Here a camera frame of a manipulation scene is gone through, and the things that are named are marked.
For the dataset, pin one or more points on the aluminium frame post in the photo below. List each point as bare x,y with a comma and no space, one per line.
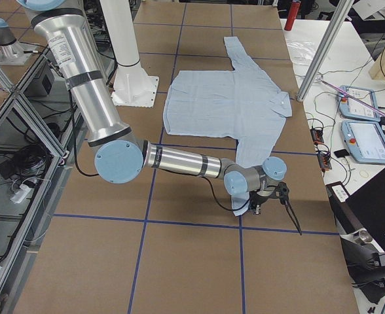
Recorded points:
326,42

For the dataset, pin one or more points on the black monitor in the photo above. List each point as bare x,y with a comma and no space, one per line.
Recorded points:
362,217

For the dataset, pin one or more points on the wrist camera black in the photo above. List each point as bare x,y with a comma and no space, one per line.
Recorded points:
283,193

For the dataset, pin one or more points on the light blue button shirt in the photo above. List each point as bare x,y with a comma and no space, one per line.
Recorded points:
244,104

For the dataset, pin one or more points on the far blue teach pendant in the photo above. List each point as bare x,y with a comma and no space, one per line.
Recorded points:
352,109

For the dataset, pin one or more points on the grey electronics box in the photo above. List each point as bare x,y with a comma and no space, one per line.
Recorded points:
42,82

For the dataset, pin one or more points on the near blue teach pendant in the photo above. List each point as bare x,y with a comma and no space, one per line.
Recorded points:
365,141

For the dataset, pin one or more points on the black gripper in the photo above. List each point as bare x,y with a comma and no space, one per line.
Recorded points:
257,199

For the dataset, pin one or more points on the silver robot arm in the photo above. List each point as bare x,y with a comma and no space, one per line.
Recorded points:
12,51
119,154

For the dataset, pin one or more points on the red bottle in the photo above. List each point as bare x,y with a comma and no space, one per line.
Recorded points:
292,14

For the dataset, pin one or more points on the white power strip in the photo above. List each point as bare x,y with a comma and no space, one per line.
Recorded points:
21,194

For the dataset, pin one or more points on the clear plastic bag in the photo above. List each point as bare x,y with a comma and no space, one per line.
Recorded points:
301,52

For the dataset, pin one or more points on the blue teach pendant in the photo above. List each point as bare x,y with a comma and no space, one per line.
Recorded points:
365,141
352,109

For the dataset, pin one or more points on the white camera pillar with base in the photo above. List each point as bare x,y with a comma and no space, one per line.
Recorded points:
132,85

